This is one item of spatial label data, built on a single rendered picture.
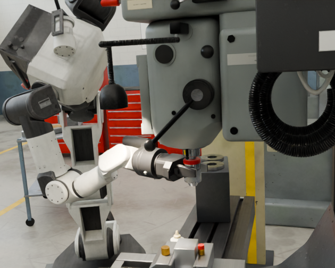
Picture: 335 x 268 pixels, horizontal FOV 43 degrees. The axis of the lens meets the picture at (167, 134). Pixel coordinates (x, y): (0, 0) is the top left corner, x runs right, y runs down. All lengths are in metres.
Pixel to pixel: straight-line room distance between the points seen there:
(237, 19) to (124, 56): 9.88
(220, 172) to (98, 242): 0.74
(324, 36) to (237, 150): 2.24
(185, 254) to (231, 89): 0.42
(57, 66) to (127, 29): 9.37
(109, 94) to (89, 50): 0.41
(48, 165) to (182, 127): 0.53
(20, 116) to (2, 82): 11.19
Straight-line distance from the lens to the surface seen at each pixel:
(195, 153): 1.12
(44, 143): 1.39
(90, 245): 2.01
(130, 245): 2.30
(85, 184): 1.35
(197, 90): 0.97
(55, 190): 1.38
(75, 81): 1.41
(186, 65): 1.01
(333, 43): 0.71
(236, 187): 2.98
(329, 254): 1.13
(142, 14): 1.01
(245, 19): 0.97
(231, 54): 0.96
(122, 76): 10.85
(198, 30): 1.00
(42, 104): 1.38
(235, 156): 2.92
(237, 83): 0.97
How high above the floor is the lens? 1.57
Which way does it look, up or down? 12 degrees down
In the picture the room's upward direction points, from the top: 4 degrees counter-clockwise
